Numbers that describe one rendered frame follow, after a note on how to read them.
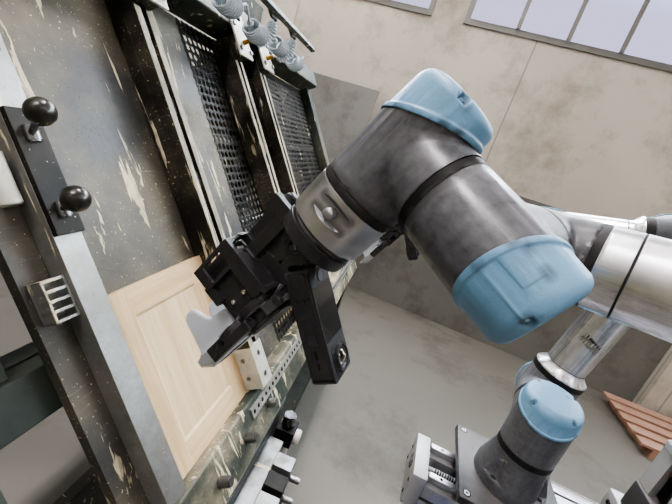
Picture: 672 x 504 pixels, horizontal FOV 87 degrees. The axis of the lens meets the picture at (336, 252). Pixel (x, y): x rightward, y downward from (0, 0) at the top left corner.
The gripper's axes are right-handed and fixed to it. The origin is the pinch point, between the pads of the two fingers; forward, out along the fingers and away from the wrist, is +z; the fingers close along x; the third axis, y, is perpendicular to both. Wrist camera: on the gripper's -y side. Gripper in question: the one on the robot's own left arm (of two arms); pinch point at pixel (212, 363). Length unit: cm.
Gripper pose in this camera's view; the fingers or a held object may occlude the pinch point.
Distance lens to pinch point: 43.4
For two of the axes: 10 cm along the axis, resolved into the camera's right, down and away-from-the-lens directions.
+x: -3.5, 1.7, -9.2
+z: -6.9, 6.2, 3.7
